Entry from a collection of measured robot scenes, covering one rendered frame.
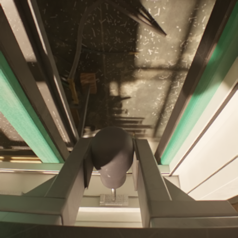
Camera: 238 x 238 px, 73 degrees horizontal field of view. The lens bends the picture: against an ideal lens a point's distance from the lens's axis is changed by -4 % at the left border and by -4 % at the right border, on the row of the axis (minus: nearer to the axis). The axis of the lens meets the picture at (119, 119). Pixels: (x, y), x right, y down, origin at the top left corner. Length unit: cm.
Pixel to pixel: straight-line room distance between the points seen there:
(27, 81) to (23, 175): 21
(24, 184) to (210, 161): 31
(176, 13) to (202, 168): 93
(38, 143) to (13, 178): 12
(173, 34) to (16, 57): 101
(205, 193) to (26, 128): 25
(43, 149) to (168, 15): 95
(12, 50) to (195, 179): 28
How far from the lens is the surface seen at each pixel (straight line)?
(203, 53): 18
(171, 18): 109
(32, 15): 50
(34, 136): 26
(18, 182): 37
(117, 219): 73
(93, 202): 32
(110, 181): 18
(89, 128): 119
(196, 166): 27
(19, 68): 20
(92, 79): 122
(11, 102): 21
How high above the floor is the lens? 99
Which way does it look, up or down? 38 degrees down
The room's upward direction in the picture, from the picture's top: 180 degrees counter-clockwise
